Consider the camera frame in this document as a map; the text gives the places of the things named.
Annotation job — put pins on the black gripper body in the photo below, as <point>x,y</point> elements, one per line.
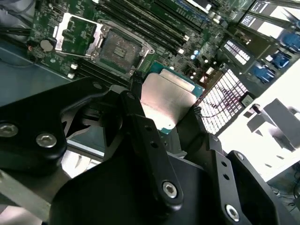
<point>117,192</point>

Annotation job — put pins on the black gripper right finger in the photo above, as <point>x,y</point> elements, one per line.
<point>222,178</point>

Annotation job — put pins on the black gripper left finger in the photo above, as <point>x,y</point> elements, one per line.
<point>35,117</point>

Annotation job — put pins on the silver CPU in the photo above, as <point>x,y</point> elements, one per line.
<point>164,100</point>

